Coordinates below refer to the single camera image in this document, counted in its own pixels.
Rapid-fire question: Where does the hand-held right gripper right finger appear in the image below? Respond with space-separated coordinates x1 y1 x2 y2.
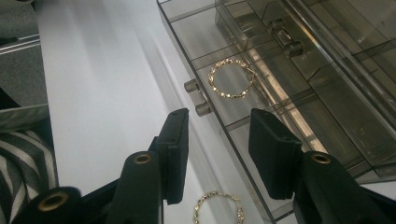
247 107 304 201

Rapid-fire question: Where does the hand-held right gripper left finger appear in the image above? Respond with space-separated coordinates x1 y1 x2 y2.
148 107 191 206

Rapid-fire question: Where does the gold twisted hoop earring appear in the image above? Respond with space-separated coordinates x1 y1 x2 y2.
192 190 246 224

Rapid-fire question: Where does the smoky clear plastic drawer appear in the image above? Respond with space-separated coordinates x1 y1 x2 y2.
157 0 390 224
214 0 396 132

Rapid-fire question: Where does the gold bracelet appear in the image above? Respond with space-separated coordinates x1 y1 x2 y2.
207 58 258 100

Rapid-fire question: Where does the smoky clear drawer box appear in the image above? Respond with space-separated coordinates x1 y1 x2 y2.
214 0 396 185

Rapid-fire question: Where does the white tabletop board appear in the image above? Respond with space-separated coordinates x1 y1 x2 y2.
34 0 396 224

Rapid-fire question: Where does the striped grey garment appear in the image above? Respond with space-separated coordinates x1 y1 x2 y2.
0 130 61 224

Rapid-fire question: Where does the aluminium floor rail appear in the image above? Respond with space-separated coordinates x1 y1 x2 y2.
0 33 42 57

